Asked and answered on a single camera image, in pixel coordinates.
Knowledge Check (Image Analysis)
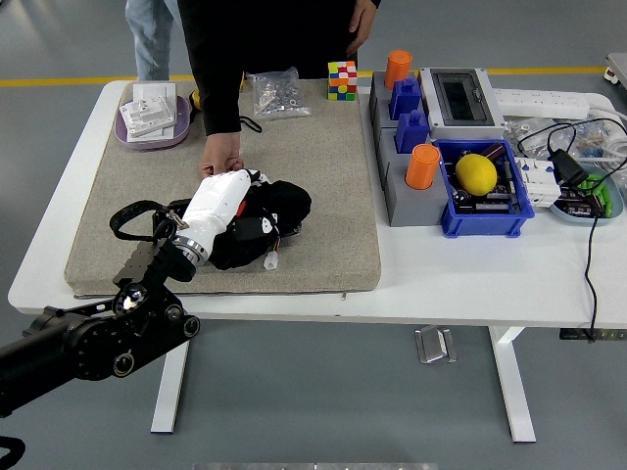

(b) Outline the silver metal floor plate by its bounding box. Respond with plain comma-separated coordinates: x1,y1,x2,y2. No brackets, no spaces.
413,324,458,366

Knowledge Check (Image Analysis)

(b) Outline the white wall switch panel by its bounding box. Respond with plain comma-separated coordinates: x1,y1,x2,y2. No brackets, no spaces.
125,119,176,143

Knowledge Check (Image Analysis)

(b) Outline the white electrical distribution box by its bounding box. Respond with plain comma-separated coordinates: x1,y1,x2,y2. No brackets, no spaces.
419,67,508,142

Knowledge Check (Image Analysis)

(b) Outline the blue plastic bin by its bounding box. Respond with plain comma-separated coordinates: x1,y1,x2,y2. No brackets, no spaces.
433,138,536,240

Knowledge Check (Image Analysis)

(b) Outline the white socket module with holes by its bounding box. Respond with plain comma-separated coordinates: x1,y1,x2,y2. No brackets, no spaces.
119,96,176,129

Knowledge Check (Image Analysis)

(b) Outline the white circuit breaker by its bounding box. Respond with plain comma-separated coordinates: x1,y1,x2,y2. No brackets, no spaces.
513,156,562,208

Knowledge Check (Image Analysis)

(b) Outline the dark circuit board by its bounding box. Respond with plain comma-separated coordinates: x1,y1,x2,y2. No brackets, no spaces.
450,161,523,215

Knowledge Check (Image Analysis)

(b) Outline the clear bag of screws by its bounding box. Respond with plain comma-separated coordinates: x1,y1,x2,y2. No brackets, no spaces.
246,66,313,121

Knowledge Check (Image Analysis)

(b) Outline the person's right hand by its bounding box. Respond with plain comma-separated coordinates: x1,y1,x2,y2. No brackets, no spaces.
198,132,245,180

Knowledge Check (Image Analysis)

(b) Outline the purple oval tray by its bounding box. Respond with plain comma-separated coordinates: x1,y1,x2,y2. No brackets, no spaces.
114,95,192,151

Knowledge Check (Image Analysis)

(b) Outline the white flat wall plate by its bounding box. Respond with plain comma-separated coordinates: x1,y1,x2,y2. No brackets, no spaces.
132,81,177,107

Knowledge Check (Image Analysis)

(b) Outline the black power adapter with cord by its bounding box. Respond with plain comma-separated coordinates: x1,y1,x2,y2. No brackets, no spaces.
516,119,627,344

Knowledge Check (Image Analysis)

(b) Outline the white power strip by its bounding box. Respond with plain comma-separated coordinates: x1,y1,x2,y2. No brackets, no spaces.
491,87,592,121

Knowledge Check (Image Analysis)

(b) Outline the grey-brown mat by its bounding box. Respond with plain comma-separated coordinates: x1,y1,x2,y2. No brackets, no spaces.
63,78,383,299

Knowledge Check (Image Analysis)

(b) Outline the clear bag of small parts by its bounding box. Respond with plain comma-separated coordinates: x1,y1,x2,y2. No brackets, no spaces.
504,116,627,165

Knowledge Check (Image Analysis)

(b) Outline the black rag with red tag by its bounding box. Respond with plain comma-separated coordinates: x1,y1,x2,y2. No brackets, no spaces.
208,179,314,271

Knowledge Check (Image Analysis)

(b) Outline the white cable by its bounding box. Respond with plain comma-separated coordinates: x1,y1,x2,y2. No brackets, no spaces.
585,105,627,172

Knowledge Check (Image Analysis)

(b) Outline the person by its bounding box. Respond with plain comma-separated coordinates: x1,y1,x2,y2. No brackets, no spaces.
175,0,384,82
124,0,183,82

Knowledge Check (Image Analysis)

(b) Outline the orange cylinder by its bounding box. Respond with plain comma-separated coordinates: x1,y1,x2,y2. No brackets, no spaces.
383,49,413,91
404,143,442,191

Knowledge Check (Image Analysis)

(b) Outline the white plug with wires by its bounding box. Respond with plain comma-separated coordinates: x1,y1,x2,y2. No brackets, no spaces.
263,239,281,272

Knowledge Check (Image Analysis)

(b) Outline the colourful puzzle cube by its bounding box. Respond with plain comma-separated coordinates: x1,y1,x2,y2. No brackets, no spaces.
326,60,359,103

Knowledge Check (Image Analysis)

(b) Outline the light blue dish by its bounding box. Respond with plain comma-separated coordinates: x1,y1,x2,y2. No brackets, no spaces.
548,164,626,227

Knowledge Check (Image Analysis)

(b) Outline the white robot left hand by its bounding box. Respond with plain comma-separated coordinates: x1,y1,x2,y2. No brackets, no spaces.
180,167,283,244

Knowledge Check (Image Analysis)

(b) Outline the blue peg block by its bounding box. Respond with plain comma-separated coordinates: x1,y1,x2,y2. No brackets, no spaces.
389,76,423,122
395,110,431,156

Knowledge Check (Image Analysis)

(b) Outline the white table leg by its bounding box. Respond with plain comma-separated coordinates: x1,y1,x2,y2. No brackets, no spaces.
150,337,192,435
488,326,537,445

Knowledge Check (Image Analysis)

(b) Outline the green plastic part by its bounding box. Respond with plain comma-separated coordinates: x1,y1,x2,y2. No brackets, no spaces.
572,173,616,219

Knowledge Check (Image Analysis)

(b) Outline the black table control box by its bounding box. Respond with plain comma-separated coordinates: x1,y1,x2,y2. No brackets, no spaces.
559,328,627,342

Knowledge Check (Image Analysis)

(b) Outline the white cart with red mark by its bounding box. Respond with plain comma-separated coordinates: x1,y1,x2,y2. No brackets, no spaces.
603,52,627,89

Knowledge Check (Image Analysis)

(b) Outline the person's left hand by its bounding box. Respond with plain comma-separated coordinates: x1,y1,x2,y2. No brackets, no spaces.
345,0,378,59

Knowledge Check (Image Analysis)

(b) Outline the yellow lemon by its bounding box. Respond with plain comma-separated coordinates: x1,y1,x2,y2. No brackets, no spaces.
455,153,499,197

